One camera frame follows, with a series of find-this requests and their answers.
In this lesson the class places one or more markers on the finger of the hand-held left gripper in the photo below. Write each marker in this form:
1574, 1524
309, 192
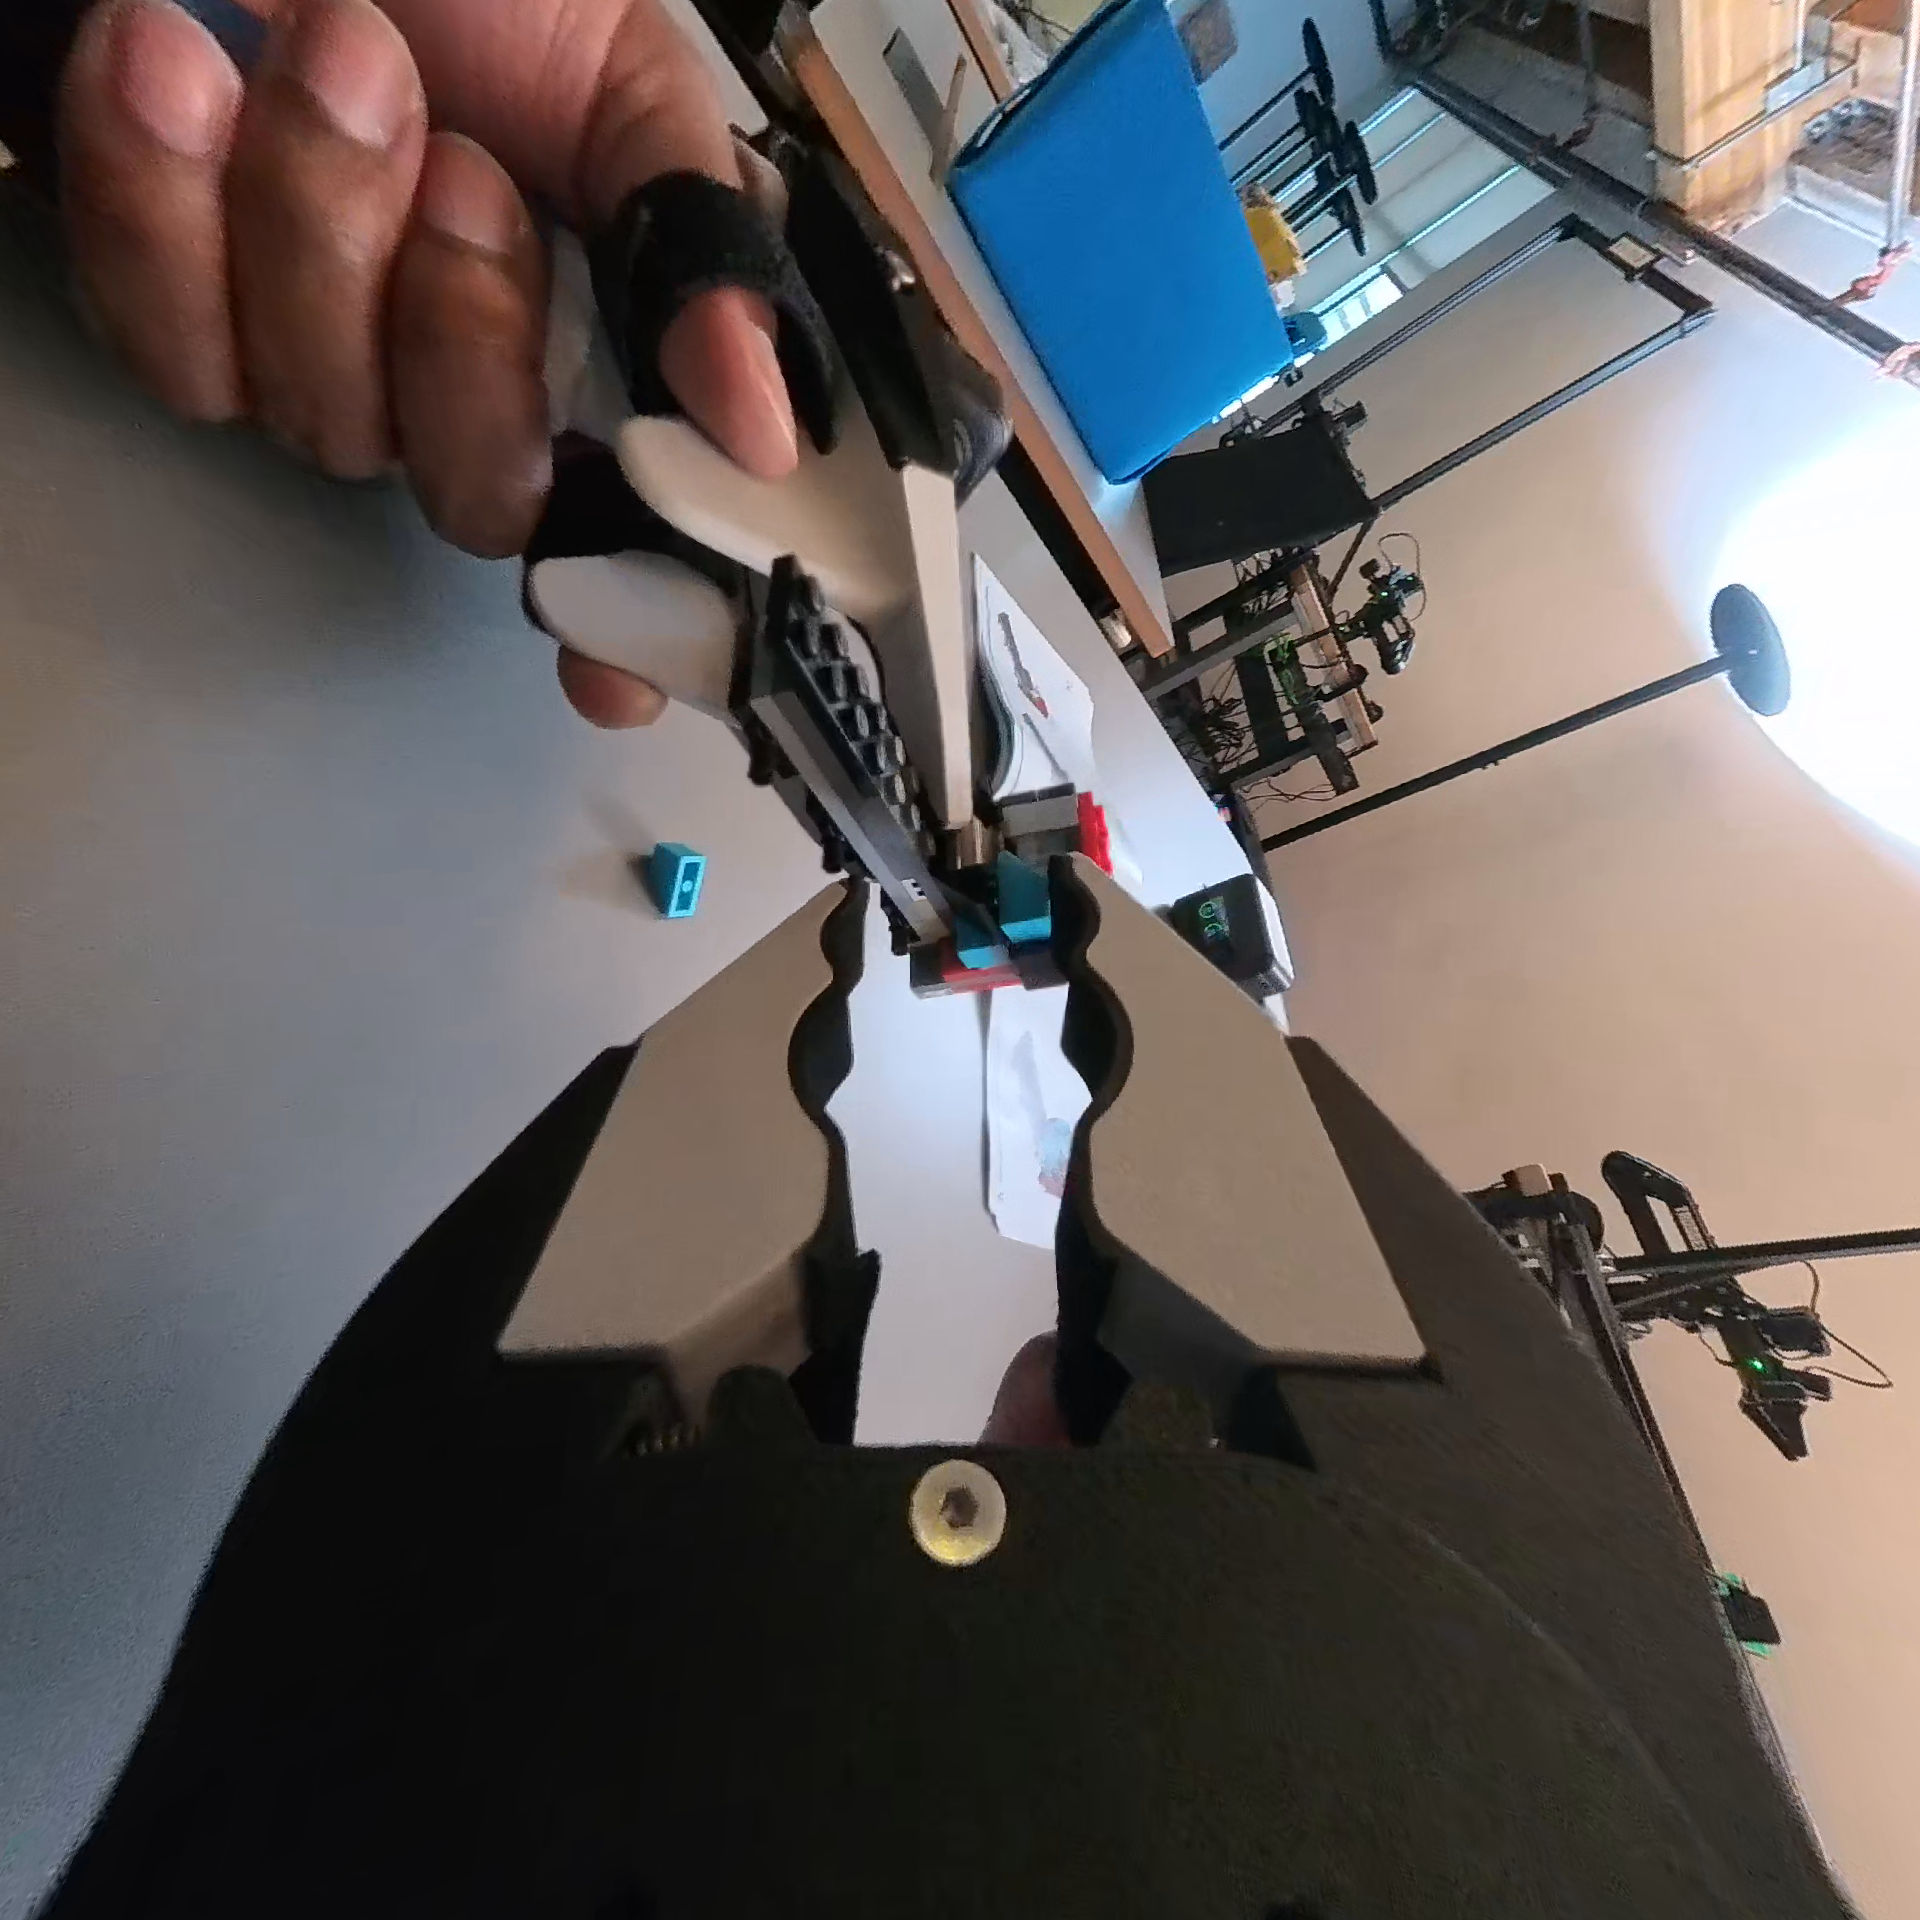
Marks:
646, 629
931, 599

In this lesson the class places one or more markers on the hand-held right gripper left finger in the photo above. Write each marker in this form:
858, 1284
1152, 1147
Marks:
673, 1200

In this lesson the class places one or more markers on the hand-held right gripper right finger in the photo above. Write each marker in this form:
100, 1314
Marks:
1243, 1200

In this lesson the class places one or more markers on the long black toy brick assembly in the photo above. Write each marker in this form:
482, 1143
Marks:
841, 702

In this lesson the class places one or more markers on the instruction booklet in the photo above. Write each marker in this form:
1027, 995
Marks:
1063, 735

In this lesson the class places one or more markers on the teal sloped toy brick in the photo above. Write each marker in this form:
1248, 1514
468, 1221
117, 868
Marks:
678, 878

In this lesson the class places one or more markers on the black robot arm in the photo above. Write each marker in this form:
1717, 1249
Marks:
1386, 599
1726, 1290

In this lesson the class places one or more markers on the grey desk wooden edge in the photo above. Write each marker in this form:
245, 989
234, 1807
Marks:
1118, 529

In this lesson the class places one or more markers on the person's left hand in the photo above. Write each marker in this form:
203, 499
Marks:
328, 224

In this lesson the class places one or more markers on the blue fabric box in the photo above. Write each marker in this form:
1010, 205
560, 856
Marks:
1107, 224

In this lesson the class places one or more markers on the black panel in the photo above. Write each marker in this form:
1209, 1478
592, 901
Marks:
1243, 494

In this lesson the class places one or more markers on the black equipment cart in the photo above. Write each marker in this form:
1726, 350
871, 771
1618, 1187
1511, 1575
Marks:
1287, 702

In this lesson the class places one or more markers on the yellow container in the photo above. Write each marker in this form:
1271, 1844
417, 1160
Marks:
1275, 240

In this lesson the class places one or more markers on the black bar stool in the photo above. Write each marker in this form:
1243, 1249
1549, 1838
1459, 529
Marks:
1316, 54
1350, 224
1358, 165
1310, 115

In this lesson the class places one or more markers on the black metal stand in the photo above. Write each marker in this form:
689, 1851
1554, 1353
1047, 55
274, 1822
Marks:
1748, 644

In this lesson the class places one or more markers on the black tube frame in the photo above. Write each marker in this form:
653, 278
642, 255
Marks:
1643, 267

